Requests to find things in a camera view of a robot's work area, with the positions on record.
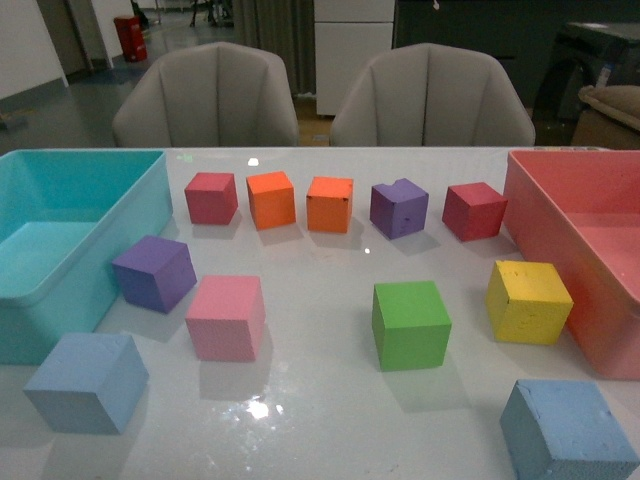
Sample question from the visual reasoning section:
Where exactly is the left orange foam cube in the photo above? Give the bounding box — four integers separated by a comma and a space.
246, 171, 296, 230

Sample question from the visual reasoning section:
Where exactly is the yellow foam cube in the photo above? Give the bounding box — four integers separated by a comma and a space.
485, 260, 574, 345

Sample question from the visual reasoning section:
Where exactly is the right orange foam cube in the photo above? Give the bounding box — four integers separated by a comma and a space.
306, 176, 354, 234

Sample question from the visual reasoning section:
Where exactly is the right beige chair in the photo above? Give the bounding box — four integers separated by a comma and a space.
330, 43, 535, 147

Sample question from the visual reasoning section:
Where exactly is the pink plastic bin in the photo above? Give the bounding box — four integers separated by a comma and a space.
503, 150, 639, 380

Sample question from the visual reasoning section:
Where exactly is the left red foam cube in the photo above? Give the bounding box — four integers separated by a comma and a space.
184, 172, 238, 225

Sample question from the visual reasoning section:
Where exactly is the beige cushion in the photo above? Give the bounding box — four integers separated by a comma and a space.
578, 85, 639, 121

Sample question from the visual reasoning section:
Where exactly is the red foam cube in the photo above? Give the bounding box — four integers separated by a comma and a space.
442, 182, 508, 242
184, 172, 238, 225

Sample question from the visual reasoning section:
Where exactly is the right purple foam cube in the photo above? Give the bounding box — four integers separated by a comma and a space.
369, 178, 429, 240

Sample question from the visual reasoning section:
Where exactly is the pink foam cube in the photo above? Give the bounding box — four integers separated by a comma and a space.
185, 275, 266, 362

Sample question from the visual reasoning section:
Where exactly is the orange foam cube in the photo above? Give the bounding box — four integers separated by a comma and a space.
246, 171, 296, 230
306, 176, 354, 234

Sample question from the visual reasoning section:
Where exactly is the beige chair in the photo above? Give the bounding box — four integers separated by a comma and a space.
330, 43, 535, 147
112, 42, 299, 148

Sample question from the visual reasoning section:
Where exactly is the right red foam cube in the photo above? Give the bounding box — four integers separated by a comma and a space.
442, 182, 508, 242

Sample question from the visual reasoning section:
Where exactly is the white cabinet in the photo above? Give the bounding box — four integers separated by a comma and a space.
314, 0, 396, 116

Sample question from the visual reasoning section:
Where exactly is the teal plastic bin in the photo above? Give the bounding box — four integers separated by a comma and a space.
1, 149, 173, 365

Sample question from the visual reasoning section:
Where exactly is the light blue foam cube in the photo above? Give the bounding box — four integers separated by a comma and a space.
23, 333, 149, 435
500, 379, 639, 479

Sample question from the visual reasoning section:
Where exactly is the purple foam cube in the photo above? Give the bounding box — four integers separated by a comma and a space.
369, 178, 429, 240
111, 236, 197, 313

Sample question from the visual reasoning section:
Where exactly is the green foam cube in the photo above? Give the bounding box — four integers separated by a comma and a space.
371, 281, 452, 372

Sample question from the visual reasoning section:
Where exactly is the left beige chair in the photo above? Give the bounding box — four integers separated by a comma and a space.
112, 42, 299, 148

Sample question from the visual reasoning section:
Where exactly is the left purple foam cube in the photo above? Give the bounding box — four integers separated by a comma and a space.
111, 236, 197, 313

